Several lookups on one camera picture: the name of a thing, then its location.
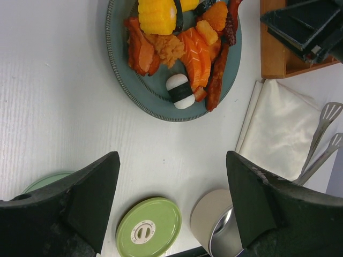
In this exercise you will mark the mint lid with brown handle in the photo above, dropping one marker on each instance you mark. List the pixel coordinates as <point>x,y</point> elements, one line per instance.
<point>44,181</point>

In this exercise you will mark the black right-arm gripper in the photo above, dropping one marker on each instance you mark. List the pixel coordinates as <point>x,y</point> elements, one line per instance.
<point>304,23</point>

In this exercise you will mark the red octopus tentacle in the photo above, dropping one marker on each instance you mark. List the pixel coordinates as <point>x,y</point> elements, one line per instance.
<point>231,27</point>

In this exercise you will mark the lime green round lid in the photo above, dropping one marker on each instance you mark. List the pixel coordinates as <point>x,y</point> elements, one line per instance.
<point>149,228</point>

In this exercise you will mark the white folded cloth napkin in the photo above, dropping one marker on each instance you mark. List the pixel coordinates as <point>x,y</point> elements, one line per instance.
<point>278,129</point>

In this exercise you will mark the yellow hash brown piece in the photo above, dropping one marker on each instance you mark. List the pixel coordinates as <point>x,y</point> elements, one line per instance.
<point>209,35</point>

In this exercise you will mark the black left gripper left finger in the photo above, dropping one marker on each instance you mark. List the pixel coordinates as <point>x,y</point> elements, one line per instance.
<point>68,217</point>

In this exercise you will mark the beige steel lunch bowl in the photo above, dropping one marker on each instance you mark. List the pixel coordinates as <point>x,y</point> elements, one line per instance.
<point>213,223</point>

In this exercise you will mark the blue-grey ceramic plate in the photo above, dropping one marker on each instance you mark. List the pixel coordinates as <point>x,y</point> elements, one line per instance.
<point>149,92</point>

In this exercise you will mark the yellow corn cob piece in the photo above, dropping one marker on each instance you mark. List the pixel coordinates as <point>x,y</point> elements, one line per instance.
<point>157,16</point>

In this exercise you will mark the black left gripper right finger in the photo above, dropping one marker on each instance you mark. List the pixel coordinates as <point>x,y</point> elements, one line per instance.
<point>277,217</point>

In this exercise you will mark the brown glazed chicken piece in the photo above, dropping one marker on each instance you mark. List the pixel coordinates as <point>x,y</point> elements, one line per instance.
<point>142,56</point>

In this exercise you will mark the wooden compartment tray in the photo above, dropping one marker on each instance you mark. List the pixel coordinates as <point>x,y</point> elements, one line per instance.
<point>279,59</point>

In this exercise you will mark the red bacon strip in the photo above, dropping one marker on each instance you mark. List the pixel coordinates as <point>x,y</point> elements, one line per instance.
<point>215,87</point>

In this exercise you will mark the salmon slice pieces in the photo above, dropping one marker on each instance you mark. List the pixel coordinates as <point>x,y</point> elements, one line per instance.
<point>198,56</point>

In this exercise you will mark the beige minced fish mound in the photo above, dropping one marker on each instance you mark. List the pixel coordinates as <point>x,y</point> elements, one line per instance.
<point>168,47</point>

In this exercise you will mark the rice ball with seaweed band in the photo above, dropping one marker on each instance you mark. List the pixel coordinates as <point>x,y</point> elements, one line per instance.
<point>180,92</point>

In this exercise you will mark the steel serving tongs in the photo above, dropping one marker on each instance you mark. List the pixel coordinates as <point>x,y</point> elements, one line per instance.
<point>328,114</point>

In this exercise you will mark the orange fried nugget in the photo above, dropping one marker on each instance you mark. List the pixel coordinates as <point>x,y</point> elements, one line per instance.
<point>216,15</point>

